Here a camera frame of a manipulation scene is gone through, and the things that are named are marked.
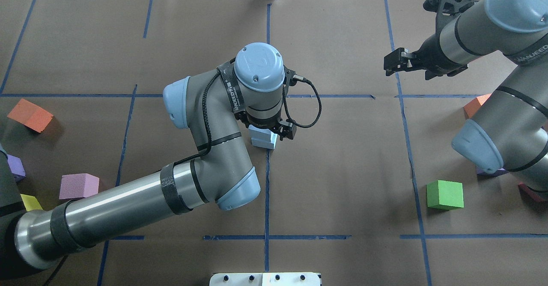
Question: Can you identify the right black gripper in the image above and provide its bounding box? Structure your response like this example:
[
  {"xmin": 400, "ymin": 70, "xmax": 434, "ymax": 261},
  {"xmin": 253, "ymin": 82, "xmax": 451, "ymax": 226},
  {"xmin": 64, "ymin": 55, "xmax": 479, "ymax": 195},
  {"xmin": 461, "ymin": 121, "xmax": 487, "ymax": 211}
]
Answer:
[{"xmin": 383, "ymin": 36, "xmax": 468, "ymax": 80}]

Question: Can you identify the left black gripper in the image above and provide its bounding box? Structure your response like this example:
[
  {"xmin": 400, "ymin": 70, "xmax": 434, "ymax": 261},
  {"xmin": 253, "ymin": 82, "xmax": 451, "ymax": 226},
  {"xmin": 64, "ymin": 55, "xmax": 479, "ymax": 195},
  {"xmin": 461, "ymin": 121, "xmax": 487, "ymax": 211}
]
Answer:
[{"xmin": 245, "ymin": 114, "xmax": 297, "ymax": 140}]

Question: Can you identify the light blue foam block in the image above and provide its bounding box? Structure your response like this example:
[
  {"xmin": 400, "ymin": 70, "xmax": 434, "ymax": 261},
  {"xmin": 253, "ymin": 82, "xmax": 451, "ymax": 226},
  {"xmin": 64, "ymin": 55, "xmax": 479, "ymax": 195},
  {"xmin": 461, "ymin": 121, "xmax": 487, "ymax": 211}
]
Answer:
[{"xmin": 248, "ymin": 125, "xmax": 278, "ymax": 150}]

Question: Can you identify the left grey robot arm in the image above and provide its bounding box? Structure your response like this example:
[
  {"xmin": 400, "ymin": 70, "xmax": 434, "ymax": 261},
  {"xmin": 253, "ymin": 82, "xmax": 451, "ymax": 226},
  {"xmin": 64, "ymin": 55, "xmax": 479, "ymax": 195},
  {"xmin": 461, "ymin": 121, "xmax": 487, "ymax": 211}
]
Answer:
[{"xmin": 1, "ymin": 42, "xmax": 307, "ymax": 280}]

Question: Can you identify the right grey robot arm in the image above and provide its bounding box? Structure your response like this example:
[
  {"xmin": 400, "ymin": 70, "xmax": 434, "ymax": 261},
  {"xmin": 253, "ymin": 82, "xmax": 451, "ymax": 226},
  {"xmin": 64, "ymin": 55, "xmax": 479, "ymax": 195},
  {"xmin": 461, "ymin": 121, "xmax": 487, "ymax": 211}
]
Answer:
[{"xmin": 384, "ymin": 0, "xmax": 548, "ymax": 195}]

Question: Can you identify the orange foam block far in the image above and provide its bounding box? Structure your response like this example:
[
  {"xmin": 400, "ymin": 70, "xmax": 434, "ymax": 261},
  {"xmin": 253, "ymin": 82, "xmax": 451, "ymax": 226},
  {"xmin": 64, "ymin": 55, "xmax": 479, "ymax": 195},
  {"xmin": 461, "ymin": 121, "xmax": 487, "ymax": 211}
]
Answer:
[{"xmin": 463, "ymin": 94, "xmax": 491, "ymax": 119}]

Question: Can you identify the orange foam block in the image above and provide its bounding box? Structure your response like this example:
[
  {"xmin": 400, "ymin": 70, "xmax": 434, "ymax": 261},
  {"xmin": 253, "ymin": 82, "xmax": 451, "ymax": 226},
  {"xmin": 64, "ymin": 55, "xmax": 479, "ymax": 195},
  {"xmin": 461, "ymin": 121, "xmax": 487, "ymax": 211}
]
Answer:
[
  {"xmin": 8, "ymin": 99, "xmax": 54, "ymax": 133},
  {"xmin": 463, "ymin": 94, "xmax": 491, "ymax": 119}
]

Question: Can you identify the purple foam block far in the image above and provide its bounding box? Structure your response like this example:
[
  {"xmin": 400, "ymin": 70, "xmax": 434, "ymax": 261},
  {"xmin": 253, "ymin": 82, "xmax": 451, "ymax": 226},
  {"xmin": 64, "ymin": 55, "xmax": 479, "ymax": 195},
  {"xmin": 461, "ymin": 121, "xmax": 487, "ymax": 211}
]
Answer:
[{"xmin": 476, "ymin": 167, "xmax": 509, "ymax": 177}]

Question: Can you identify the purple foam block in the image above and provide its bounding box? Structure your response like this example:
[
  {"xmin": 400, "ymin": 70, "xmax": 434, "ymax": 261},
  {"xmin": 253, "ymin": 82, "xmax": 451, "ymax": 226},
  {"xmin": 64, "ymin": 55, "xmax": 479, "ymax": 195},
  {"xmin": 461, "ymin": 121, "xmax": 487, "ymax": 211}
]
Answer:
[
  {"xmin": 7, "ymin": 155, "xmax": 26, "ymax": 182},
  {"xmin": 476, "ymin": 167, "xmax": 509, "ymax": 177}
]

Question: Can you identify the green foam block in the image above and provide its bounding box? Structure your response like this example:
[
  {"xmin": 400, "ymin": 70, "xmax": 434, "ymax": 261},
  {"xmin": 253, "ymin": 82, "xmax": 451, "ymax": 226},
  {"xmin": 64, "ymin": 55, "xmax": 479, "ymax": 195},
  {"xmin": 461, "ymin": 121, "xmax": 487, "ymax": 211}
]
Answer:
[{"xmin": 426, "ymin": 180, "xmax": 464, "ymax": 210}]

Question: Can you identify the violet foam block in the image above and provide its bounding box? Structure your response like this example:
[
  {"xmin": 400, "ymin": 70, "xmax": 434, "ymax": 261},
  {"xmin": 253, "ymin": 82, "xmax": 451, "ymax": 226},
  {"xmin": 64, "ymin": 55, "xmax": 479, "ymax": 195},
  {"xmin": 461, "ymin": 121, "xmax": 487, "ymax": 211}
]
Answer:
[{"xmin": 59, "ymin": 173, "xmax": 100, "ymax": 200}]

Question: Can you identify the orange foam block near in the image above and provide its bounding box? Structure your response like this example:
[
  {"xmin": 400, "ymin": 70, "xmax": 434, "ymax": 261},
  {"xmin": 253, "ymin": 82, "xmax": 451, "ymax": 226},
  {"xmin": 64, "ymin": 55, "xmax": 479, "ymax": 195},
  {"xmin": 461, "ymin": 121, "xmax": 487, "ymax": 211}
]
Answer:
[{"xmin": 8, "ymin": 99, "xmax": 54, "ymax": 133}]

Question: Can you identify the yellow foam block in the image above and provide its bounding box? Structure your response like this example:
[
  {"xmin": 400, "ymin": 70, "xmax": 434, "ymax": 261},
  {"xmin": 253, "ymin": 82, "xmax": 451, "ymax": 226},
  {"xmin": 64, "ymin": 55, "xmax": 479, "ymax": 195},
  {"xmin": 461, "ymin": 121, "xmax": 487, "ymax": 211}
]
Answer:
[{"xmin": 20, "ymin": 194, "xmax": 44, "ymax": 212}]

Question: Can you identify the purple foam block near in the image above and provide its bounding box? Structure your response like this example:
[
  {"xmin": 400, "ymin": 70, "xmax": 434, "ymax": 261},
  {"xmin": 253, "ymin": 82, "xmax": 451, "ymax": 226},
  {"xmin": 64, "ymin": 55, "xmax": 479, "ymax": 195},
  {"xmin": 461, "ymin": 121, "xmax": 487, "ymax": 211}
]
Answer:
[{"xmin": 7, "ymin": 155, "xmax": 26, "ymax": 182}]

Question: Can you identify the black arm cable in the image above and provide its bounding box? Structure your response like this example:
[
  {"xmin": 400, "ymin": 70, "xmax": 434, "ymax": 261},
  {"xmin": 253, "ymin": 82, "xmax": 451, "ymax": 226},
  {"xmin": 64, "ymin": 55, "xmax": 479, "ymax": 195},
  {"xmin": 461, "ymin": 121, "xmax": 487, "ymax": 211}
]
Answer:
[{"xmin": 171, "ymin": 57, "xmax": 322, "ymax": 171}]

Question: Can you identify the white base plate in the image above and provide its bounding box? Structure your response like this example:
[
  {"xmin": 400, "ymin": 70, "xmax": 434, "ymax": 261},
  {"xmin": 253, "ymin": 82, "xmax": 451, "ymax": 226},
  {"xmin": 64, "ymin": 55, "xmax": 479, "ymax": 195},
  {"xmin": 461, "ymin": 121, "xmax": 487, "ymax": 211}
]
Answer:
[{"xmin": 209, "ymin": 272, "xmax": 322, "ymax": 286}]

